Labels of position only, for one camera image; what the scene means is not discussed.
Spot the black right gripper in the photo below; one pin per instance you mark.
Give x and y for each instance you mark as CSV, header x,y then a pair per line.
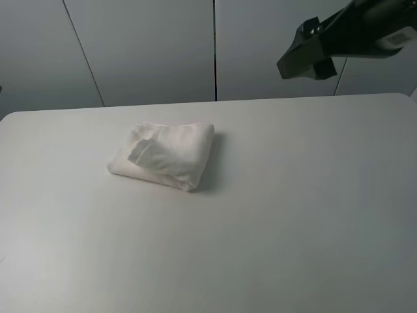
x,y
363,29

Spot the white towel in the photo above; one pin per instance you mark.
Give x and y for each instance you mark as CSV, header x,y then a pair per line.
x,y
174,156

